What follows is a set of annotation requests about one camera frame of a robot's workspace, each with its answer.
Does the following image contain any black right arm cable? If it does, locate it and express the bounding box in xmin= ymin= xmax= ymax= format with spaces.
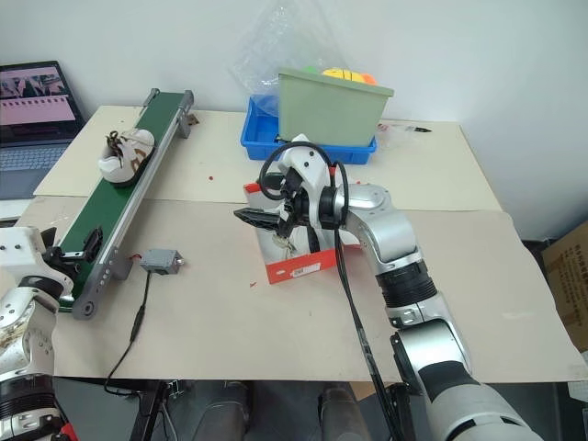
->
xmin=258 ymin=141 xmax=401 ymax=441

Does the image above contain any dark rounded shape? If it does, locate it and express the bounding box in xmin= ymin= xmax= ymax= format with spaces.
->
xmin=191 ymin=380 xmax=253 ymax=441
xmin=318 ymin=384 xmax=358 ymax=441

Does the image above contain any yellow toy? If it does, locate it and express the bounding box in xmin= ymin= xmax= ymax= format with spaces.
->
xmin=321 ymin=67 xmax=365 ymax=84

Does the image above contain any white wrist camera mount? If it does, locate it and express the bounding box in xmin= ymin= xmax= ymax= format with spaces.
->
xmin=278 ymin=133 xmax=333 ymax=231
xmin=0 ymin=227 xmax=74 ymax=295

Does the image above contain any red and white shoebox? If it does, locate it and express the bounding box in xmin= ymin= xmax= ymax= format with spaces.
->
xmin=243 ymin=182 xmax=365 ymax=287

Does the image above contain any blue plastic bin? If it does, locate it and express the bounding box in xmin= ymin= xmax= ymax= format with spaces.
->
xmin=241 ymin=95 xmax=379 ymax=164

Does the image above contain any grey laptop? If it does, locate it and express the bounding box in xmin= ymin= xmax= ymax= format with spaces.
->
xmin=0 ymin=60 xmax=86 ymax=201

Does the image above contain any green plastic bin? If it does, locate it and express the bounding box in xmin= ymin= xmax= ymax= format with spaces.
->
xmin=277 ymin=67 xmax=396 ymax=149

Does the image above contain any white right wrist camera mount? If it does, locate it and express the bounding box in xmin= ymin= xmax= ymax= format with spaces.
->
xmin=278 ymin=133 xmax=333 ymax=231

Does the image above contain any black pen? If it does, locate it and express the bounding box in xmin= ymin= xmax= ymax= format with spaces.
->
xmin=376 ymin=122 xmax=434 ymax=136

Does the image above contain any black table frame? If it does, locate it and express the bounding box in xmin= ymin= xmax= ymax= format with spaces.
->
xmin=130 ymin=380 xmax=169 ymax=441

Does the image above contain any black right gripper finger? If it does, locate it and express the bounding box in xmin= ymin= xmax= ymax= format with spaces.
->
xmin=232 ymin=207 xmax=282 ymax=231

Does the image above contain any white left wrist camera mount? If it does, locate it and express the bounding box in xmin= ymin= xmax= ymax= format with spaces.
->
xmin=0 ymin=227 xmax=74 ymax=295

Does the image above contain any black control box cable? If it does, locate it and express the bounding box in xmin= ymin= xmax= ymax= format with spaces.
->
xmin=104 ymin=270 xmax=153 ymax=397

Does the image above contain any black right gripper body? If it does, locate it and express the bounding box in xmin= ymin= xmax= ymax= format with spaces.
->
xmin=277 ymin=167 xmax=319 ymax=238

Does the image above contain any brown cardboard box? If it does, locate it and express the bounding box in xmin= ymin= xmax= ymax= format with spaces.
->
xmin=540 ymin=220 xmax=588 ymax=356

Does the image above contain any white brown-laced shoe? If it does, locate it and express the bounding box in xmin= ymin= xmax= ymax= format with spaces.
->
xmin=97 ymin=129 xmax=156 ymax=187

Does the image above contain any green conveyor belt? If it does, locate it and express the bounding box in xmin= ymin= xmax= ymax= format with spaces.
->
xmin=58 ymin=88 xmax=195 ymax=321

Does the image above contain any grey conveyor control box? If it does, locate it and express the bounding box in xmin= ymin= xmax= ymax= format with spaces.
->
xmin=139 ymin=248 xmax=186 ymax=277

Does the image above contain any clear plastic bag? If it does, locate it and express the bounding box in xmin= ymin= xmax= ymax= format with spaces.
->
xmin=228 ymin=2 xmax=368 ymax=119

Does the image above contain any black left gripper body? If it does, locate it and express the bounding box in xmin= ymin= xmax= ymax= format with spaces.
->
xmin=45 ymin=246 xmax=88 ymax=277

